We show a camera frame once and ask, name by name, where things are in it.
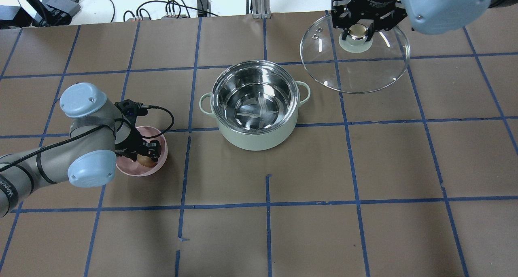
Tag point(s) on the glass pot lid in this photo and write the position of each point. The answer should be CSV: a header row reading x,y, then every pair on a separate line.
x,y
354,65

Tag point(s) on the grey usb hub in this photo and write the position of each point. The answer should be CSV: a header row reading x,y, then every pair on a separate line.
x,y
62,8

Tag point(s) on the beige egg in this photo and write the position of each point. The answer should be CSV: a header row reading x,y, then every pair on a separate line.
x,y
146,161

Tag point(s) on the pink bowl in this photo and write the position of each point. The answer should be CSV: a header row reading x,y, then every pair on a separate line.
x,y
130,168

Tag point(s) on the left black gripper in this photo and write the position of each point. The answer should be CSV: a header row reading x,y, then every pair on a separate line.
x,y
126,138

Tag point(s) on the brown paper table mat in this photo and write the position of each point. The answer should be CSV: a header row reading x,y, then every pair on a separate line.
x,y
419,179

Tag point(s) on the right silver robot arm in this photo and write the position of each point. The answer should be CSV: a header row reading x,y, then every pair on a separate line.
x,y
438,16

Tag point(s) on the black monitor stand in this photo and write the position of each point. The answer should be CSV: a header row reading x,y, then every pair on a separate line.
x,y
47,18

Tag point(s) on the black power adapter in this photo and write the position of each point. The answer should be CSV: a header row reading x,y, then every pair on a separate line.
x,y
203,8

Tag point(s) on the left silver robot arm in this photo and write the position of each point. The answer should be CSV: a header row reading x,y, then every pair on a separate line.
x,y
101,132

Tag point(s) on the pale green steel pot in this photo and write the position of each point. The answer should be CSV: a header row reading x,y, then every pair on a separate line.
x,y
255,103

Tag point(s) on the aluminium frame post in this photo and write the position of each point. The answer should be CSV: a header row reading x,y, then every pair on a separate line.
x,y
261,9

